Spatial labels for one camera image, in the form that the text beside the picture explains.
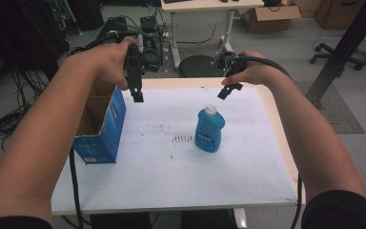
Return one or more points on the person's right hand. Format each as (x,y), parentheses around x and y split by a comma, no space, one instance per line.
(260,71)

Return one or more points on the person's black right sleeve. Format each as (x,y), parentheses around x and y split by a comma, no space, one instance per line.
(340,211)

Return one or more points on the grey floor mat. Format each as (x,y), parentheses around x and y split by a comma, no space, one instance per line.
(340,114)

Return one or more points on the white desk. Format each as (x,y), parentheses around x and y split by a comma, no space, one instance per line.
(209,5)

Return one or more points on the person's black left sleeve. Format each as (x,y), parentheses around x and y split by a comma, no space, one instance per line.
(12,223)

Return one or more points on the black round stool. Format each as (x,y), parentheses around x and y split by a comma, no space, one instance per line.
(198,66)

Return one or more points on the blue bottle with white cap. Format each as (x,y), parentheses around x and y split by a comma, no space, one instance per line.
(208,133)

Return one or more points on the black electronic equipment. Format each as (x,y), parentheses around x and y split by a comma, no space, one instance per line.
(154,47)

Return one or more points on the white table mat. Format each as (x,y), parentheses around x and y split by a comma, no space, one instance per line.
(171,178)

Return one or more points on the person's left hand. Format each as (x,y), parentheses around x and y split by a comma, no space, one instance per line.
(105,62)

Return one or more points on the blue cardboard box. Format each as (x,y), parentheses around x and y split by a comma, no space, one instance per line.
(109,133)

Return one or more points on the closed brown cardboard box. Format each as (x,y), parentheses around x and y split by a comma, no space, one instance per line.
(340,14)

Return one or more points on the white table leg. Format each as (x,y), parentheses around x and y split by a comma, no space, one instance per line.
(239,219)

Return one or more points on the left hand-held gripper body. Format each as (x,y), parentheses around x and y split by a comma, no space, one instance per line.
(135,62)

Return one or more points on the open brown cardboard box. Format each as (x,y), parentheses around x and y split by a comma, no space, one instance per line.
(268,19)

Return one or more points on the person's black sleeve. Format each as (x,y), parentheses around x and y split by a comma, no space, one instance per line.
(12,223)
(340,211)

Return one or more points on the black office chair base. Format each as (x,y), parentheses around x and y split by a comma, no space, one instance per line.
(336,57)

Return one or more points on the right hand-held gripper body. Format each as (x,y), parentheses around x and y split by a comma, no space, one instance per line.
(232,63)

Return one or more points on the black metal stand beam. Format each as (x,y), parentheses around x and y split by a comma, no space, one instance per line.
(346,44)

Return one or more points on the black curtain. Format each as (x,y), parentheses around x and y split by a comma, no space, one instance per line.
(22,28)

